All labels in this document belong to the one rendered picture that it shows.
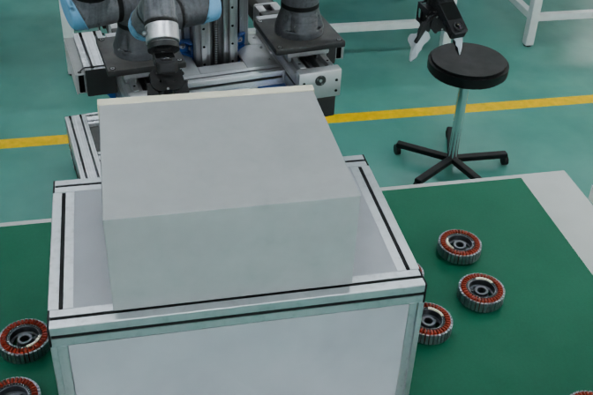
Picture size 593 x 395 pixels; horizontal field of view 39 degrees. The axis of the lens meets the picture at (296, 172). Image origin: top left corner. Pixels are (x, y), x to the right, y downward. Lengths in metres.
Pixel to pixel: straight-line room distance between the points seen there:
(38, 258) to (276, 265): 0.89
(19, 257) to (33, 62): 2.68
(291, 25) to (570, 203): 0.97
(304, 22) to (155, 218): 1.30
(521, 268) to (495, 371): 0.38
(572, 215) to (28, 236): 1.48
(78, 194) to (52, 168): 2.11
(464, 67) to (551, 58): 1.57
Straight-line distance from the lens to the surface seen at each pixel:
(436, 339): 1.98
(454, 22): 2.17
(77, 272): 1.61
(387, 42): 5.03
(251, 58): 2.68
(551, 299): 2.19
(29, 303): 2.12
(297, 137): 1.58
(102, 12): 2.38
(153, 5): 1.91
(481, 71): 3.57
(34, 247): 2.27
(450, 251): 2.20
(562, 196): 2.56
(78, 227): 1.72
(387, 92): 4.50
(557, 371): 2.02
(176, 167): 1.50
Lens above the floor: 2.16
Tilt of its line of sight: 35 degrees down
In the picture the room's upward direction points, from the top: 3 degrees clockwise
